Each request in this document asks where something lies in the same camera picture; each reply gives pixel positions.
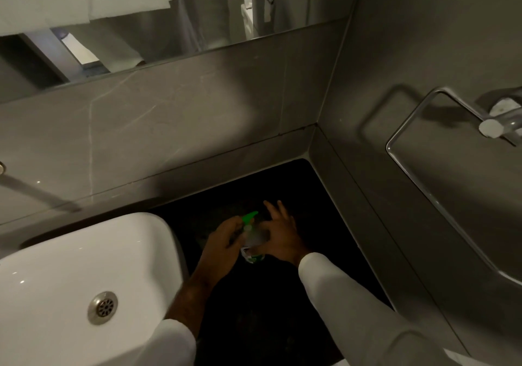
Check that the green pump soap bottle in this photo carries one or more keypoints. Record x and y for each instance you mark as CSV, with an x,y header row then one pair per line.
x,y
253,239

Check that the wall mirror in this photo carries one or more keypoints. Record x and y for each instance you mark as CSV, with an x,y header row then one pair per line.
x,y
195,23

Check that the person's right forearm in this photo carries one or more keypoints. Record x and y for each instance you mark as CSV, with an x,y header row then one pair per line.
x,y
350,312

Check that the chrome faucet part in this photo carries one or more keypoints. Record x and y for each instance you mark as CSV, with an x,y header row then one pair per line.
x,y
1,168

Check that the white ceramic sink basin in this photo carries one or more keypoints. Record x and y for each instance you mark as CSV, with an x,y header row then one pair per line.
x,y
49,280

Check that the person's right hand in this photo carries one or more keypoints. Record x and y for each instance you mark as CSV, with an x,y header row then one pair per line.
x,y
285,239

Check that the metal sink drain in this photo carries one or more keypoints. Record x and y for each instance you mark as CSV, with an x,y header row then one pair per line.
x,y
102,308

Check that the person's right fingers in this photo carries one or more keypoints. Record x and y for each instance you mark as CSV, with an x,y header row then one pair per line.
x,y
280,214

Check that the person's left fingers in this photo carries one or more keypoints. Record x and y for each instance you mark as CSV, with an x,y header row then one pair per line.
x,y
238,229

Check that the person's left hand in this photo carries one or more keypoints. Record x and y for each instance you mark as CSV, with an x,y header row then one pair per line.
x,y
220,247

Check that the person's left forearm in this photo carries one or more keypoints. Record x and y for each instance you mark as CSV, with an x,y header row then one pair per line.
x,y
191,308

